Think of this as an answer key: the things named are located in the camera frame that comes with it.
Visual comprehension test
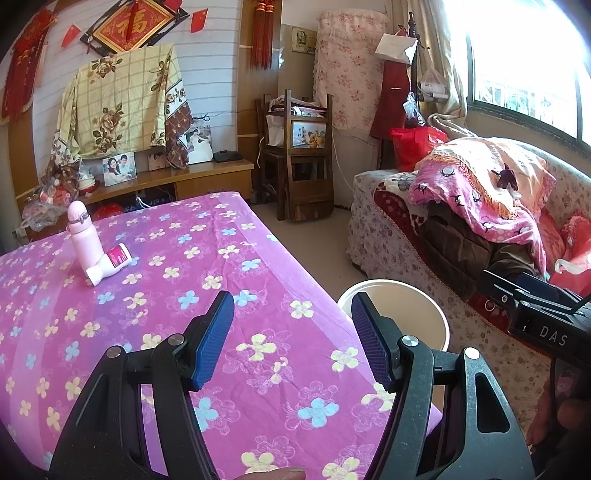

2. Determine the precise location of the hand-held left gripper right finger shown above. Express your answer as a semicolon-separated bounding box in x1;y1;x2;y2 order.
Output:
351;292;536;480

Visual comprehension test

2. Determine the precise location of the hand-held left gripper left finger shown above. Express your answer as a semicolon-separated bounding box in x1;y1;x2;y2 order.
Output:
48;291;235;480

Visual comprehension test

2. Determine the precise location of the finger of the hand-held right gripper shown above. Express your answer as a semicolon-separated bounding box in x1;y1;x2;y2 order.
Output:
515;272;580;303
479;269;525;308

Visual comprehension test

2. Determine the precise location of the white plastic bucket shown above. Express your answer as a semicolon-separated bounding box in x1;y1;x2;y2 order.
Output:
337;278;451;402

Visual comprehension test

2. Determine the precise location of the person's right hand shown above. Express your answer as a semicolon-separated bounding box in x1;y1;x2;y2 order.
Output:
526;376;591;450

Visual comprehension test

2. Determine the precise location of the person's left hand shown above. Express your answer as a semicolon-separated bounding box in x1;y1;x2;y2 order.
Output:
244;467;308;480

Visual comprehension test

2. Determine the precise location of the red cushion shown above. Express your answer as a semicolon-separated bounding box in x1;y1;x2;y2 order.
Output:
536;208;591;264

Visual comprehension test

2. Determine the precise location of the brown quilted jacket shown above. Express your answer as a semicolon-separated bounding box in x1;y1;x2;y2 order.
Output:
422;203;541;301

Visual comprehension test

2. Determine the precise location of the purple floral tablecloth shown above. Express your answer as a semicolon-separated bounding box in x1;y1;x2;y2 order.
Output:
0;191;444;480

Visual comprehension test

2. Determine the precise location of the pink printed blanket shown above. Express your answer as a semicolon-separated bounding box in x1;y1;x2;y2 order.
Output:
409;157;548;278

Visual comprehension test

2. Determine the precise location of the floral covered sofa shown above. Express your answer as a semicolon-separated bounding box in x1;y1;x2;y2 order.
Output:
346;138;591;444

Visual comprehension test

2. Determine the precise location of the dark purple bow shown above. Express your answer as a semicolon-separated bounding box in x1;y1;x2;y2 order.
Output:
492;164;520;192

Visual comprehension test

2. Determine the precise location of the red floral blanket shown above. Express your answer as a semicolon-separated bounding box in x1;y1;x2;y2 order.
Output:
373;173;522;333

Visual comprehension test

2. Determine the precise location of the white pill bottle magenta label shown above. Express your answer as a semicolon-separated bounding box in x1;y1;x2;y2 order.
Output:
85;243;132;287

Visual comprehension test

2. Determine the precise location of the brown wooden chair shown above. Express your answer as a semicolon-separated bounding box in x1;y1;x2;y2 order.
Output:
283;89;334;222

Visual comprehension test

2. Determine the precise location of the red printed shopping bag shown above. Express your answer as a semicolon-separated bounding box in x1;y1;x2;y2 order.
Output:
390;127;448;172

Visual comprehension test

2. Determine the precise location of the pink water bottle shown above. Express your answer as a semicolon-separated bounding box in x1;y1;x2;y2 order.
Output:
68;200;100;271

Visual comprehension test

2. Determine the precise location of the wooden cabinet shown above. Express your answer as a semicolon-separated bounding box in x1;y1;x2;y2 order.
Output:
16;159;256;241

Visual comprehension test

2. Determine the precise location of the dark wooden chair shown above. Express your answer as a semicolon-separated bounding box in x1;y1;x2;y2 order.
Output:
255;95;289;221

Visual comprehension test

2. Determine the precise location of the clear plastic bag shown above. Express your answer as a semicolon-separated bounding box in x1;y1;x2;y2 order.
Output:
403;92;428;129

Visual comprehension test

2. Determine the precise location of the wedding photo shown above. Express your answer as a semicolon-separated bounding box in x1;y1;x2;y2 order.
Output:
185;124;214;164

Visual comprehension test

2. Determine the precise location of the framed couple photo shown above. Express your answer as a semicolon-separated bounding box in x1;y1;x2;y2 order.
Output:
102;151;138;186

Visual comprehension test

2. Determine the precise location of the white plastic bag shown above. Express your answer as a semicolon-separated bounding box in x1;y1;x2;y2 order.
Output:
418;68;450;100

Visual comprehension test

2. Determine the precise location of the crumpled transparent plastic bag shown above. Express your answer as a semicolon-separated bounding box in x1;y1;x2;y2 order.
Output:
22;200;70;232

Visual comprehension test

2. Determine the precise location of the red garment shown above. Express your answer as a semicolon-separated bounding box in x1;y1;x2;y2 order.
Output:
369;58;414;139

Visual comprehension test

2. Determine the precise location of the fruit print box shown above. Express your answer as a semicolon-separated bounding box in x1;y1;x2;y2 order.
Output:
292;117;327;149

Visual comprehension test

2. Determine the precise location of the window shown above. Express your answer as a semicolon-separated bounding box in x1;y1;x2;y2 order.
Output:
466;0;591;153

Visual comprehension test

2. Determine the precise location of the beige curtain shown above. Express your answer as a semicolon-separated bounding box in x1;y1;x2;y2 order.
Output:
411;0;472;134

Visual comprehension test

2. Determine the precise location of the white paper bag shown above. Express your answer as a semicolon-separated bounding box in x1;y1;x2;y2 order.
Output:
375;32;419;63

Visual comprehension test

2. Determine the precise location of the tall floral furniture cover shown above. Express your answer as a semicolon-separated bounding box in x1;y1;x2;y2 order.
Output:
314;9;389;208

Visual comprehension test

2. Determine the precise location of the yellow checked floral cloth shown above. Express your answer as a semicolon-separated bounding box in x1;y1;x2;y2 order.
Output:
44;44;195;185

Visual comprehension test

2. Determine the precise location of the wooden coat rack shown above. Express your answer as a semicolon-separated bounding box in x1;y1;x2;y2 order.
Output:
406;11;423;130

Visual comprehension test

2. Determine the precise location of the red tassel ornament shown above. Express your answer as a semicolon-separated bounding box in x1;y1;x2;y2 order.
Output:
252;0;275;70

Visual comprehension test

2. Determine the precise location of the white cable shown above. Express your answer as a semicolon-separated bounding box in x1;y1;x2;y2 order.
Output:
332;134;354;192

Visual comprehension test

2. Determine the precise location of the small wall picture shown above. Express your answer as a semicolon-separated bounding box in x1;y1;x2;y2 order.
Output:
292;27;318;54

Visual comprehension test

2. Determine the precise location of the framed red wall picture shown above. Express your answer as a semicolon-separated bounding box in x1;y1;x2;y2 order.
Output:
81;0;190;58

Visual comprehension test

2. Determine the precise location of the red wall banner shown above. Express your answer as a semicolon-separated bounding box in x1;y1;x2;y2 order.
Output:
1;10;58;124

